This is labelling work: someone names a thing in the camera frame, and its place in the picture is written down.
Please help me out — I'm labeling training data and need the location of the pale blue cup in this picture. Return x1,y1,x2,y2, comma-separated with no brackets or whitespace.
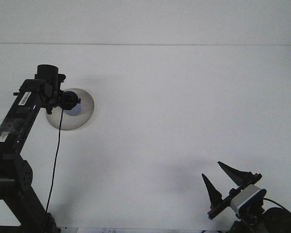
64,103,82,117

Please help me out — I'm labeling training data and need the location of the pale round plate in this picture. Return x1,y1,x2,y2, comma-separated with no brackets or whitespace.
46,87,95,132

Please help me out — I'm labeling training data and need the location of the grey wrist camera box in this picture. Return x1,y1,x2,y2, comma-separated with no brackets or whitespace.
230,184,267,216

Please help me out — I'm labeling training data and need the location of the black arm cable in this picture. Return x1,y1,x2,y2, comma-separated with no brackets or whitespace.
45,108,65,214
263,198,291,225

